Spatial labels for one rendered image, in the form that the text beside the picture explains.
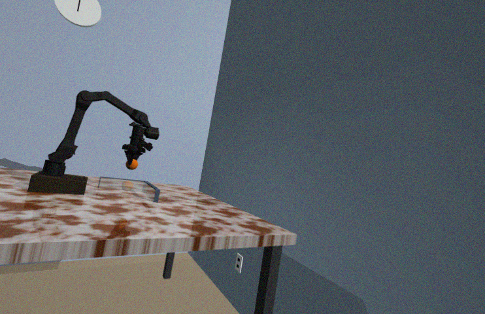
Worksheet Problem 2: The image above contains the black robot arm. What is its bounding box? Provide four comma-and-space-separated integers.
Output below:
40, 90, 159, 177

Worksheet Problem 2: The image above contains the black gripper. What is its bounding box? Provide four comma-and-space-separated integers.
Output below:
122, 135, 146, 165

